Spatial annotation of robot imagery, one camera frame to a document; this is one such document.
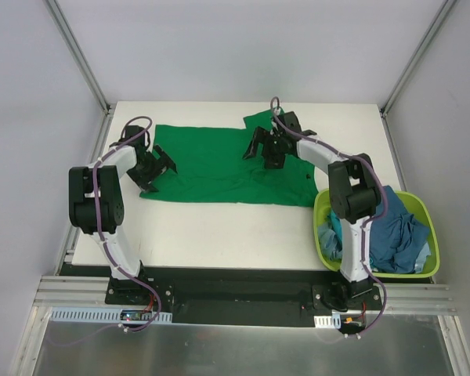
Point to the left aluminium frame post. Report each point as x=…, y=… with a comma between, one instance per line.
x=64, y=28

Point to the dark blue t shirt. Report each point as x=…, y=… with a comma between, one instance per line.
x=398, y=241

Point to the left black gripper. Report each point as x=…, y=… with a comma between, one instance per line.
x=153, y=168

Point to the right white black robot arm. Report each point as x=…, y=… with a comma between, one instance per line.
x=354, y=189

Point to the right white cable duct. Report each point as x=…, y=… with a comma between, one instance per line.
x=333, y=321

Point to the front aluminium rail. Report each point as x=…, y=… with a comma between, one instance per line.
x=58, y=291

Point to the left white cable duct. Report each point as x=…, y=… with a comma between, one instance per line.
x=101, y=315

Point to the right aluminium frame post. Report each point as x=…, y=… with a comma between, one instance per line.
x=419, y=53

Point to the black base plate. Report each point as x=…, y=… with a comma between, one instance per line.
x=246, y=297

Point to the lime green plastic basket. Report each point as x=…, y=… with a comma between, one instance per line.
x=413, y=204

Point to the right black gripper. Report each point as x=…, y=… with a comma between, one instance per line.
x=267, y=143

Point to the aluminium frame post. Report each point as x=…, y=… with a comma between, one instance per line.
x=419, y=53
x=64, y=28

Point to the light blue t shirt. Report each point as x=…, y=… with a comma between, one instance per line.
x=330, y=242

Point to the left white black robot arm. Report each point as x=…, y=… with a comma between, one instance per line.
x=97, y=208

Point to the white cable duct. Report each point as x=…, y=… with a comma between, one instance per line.
x=101, y=315
x=333, y=321

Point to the teal t shirt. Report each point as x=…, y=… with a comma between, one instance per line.
x=336, y=227

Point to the green t shirt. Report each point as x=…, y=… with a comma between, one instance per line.
x=211, y=168

